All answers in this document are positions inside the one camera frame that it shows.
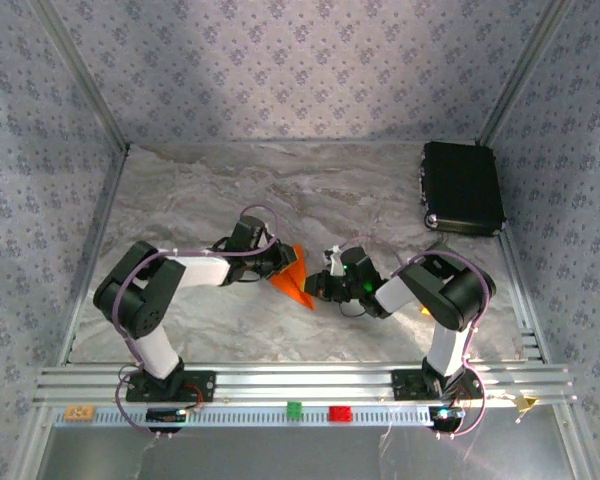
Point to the orange cloth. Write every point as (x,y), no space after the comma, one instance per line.
(292,289)

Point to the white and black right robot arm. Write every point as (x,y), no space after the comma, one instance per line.
(392,295)

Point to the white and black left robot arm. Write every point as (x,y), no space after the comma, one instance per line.
(205,270)

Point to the yellow block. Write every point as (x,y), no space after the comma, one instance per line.
(425,311)

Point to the green toy brick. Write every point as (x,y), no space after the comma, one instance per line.
(294,409)

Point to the red toy brick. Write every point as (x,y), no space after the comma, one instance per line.
(340,414)

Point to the black hard case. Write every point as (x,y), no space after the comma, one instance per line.
(460,185)

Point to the gold folded paper scrap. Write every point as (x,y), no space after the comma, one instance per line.
(525,402)

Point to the aluminium mounting rail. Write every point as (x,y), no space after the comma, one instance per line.
(305,382)

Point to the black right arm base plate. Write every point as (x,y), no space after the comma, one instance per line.
(410,385)

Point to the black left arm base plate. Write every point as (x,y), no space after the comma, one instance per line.
(200,385)

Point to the aluminium table side rail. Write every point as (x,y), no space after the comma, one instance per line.
(530,345)
(94,250)

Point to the aluminium frame post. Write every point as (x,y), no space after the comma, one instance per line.
(526,70)
(82,72)

